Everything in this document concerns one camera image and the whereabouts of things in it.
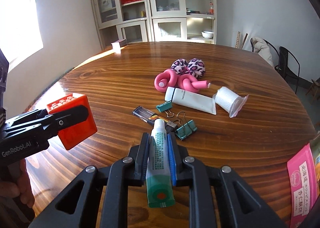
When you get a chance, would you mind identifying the white puffer jacket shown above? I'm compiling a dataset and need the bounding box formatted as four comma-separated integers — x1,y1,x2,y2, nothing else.
250,36,275,67

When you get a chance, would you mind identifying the white green ointment tube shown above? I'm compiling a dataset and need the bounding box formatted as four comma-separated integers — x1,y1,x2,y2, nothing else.
146,119,175,208

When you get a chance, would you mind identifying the pink tin box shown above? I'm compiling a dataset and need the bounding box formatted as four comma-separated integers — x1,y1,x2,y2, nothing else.
310,132,320,197

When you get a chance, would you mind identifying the leopard print pompom scrunchie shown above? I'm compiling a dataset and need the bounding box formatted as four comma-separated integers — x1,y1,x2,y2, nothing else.
171,58,206,79

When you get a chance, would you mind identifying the white bowl in cabinet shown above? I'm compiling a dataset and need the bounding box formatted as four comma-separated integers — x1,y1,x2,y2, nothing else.
201,31,214,39

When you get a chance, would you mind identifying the pink foam twist roller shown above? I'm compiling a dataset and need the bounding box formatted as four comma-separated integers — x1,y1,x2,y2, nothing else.
154,69,210,93

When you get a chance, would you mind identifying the white cosmetic tube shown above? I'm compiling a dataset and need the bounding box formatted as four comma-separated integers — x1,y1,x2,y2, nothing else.
164,87,216,115

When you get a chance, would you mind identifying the white wrapped tissue pack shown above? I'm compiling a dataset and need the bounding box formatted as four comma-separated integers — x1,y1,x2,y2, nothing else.
213,87,249,118

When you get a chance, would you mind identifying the person's left hand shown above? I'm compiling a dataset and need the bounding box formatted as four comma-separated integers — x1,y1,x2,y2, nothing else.
0,159,35,208

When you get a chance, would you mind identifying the wooden measuring stick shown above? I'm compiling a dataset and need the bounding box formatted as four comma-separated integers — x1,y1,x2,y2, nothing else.
235,31,241,48

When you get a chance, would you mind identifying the black metal chair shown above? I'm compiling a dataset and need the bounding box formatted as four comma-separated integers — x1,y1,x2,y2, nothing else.
274,46,300,94

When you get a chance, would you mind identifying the beige glass-door cabinet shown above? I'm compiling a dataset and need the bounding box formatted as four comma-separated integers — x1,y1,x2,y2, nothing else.
91,0,217,48

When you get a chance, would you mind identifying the red-orange toy cube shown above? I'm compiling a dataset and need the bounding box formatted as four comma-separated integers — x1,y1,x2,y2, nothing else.
46,93,98,150

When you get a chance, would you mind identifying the small wooden stool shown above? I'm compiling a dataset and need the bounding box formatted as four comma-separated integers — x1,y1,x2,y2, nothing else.
305,78,320,103

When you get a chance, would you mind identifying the large teal binder clip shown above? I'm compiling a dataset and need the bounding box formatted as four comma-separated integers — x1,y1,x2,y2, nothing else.
175,111,197,141

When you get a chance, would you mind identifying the small white box on table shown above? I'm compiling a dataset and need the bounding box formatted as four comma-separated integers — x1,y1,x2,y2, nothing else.
111,39,127,53

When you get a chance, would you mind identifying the black chair with white jacket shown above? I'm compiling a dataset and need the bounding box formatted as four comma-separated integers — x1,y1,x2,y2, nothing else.
250,36,281,69

